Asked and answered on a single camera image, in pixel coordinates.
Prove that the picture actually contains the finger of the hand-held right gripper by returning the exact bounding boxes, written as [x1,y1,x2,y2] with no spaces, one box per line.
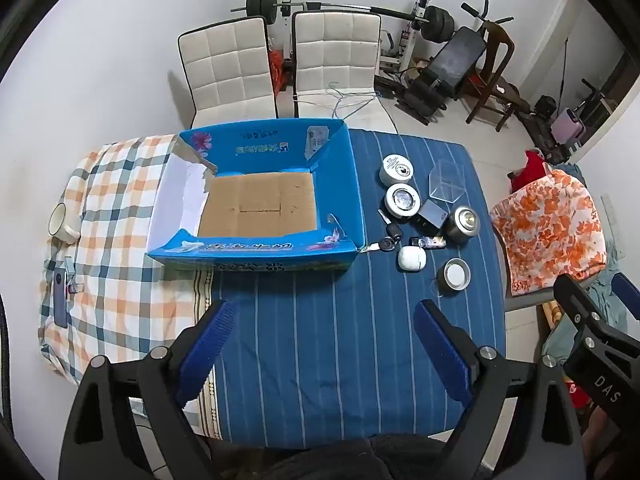
[612,271,640,321]
[553,273,640,361]

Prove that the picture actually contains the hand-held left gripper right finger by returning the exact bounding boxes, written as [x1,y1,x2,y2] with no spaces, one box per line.
[413,299,586,480]

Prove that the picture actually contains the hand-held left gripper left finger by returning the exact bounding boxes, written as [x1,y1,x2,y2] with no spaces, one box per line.
[59,300,238,480]

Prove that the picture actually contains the round tin lid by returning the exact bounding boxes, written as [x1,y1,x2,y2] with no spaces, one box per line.
[436,258,472,295]

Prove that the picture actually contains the white earbuds case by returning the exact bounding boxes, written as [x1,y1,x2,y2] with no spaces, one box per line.
[397,246,427,273]

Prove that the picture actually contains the black car keys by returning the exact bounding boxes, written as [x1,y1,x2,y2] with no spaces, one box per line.
[361,208,403,255]

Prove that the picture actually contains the metal can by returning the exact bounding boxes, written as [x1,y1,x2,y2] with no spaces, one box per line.
[445,206,481,246]

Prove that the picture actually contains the small black box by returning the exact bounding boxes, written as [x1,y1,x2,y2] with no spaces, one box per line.
[416,199,447,233]

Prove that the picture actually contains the blue cardboard box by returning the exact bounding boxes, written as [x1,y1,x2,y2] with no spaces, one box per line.
[145,118,365,275]

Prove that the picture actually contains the clear plastic box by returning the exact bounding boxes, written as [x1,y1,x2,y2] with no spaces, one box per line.
[428,160,463,203]

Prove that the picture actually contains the white round tin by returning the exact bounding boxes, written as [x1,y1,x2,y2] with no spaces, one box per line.
[379,155,415,186]

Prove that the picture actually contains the light teal cloth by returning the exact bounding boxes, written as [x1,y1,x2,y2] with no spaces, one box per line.
[540,272,631,361]

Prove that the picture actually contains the red object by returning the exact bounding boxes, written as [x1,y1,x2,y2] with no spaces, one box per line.
[565,377,593,411]

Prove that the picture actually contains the grey chair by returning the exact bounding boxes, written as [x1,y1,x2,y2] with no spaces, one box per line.
[502,275,568,313]

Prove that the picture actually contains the orange floral cloth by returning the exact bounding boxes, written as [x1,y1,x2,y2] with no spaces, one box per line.
[490,169,608,297]

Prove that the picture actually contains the blue striped tablecloth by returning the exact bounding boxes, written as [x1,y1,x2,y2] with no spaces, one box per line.
[197,129,507,450]

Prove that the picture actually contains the orange plaid cloth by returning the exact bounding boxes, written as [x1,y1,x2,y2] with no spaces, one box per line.
[38,134,216,436]

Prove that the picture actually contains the red cloth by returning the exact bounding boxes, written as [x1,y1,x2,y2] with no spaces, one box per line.
[507,149,553,193]

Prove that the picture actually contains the dark smartphone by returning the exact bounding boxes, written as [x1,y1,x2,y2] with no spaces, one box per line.
[52,267,70,330]

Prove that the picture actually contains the pink suitcase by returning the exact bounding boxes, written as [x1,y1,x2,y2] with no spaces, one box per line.
[552,107,587,151]

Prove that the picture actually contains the white tape roll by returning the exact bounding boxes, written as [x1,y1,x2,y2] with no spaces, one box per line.
[48,203,80,245]

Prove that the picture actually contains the brown wooden chair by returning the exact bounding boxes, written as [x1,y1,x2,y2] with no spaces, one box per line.
[460,20,533,133]

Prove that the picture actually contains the white padded chair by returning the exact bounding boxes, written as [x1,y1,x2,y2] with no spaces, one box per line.
[291,10,398,133]
[177,16,279,130]

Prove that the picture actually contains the black weight bench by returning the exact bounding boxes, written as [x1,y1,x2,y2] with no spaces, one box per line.
[375,25,488,126]

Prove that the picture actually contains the red plastic bag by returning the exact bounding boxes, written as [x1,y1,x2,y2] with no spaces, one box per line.
[268,49,286,96]

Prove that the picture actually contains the white squat rack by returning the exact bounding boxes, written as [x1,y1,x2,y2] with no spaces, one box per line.
[397,0,441,68]

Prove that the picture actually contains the wire clothes hangers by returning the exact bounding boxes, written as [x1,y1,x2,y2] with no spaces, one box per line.
[294,81,386,120]

